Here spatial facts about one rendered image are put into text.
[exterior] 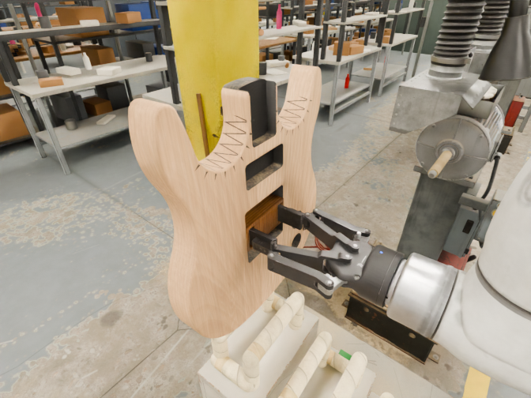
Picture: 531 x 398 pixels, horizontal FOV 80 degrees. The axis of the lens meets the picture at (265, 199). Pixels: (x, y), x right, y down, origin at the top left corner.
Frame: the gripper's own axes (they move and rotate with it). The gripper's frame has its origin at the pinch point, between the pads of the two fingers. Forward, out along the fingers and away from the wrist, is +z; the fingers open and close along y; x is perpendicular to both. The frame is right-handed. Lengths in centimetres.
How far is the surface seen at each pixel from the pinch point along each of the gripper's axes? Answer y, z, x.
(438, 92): 69, -9, 6
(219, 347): -9.2, 5.6, -28.1
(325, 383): 4.7, -12.4, -43.8
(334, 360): 8.9, -12.3, -40.5
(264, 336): -3.6, -1.5, -24.6
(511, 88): 447, -31, -72
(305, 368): -0.4, -9.4, -32.8
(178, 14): 68, 94, 22
